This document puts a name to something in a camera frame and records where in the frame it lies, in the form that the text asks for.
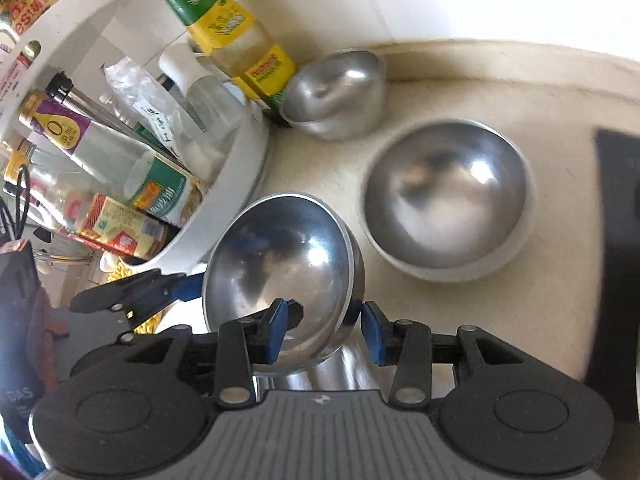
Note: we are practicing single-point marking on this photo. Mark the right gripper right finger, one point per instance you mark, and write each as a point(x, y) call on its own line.
point(406, 345)

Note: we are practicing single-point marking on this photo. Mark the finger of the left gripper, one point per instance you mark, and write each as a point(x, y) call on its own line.
point(158, 291)

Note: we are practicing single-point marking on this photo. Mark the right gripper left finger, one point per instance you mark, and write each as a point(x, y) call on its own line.
point(255, 339)

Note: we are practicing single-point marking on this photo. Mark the large steel bowl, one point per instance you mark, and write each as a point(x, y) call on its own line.
point(450, 201)

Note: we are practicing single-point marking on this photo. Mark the small steel bowl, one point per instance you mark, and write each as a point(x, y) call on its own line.
point(339, 97)

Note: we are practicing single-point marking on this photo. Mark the yellow chenille mat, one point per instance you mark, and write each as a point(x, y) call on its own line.
point(151, 323)

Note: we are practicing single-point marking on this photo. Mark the purple label clear bottle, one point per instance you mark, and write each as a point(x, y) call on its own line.
point(135, 173)

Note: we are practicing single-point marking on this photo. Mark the yellow cap vinegar bottle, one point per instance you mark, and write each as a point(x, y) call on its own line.
point(80, 203)

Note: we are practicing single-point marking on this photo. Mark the clear plastic bag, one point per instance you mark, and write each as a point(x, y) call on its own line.
point(197, 125)

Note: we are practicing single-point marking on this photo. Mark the black gas stove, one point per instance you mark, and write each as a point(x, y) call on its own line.
point(613, 369)

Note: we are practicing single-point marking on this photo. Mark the yellow green label oil bottle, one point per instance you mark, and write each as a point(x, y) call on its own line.
point(240, 46)

